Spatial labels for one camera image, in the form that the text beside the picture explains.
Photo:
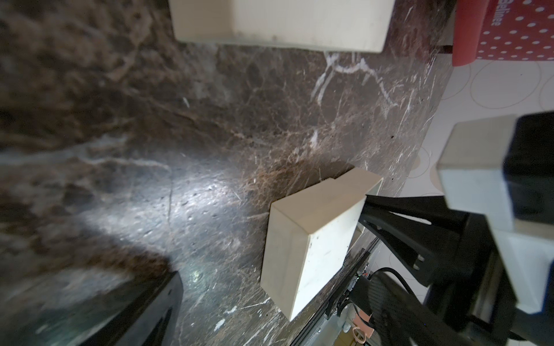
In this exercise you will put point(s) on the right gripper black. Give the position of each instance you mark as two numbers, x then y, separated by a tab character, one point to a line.
439	245

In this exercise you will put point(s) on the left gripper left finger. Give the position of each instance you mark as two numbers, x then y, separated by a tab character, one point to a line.
150	319

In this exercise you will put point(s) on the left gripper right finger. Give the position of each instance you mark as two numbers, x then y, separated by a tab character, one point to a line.
400	319

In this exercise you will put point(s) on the cream square box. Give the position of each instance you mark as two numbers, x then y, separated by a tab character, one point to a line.
309	235

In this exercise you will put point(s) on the cream drawer jewelry box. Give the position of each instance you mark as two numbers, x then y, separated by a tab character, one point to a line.
356	25

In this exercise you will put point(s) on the red polka dot toaster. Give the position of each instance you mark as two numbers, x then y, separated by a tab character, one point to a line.
502	30

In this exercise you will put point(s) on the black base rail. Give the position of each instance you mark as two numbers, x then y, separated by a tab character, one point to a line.
314	330

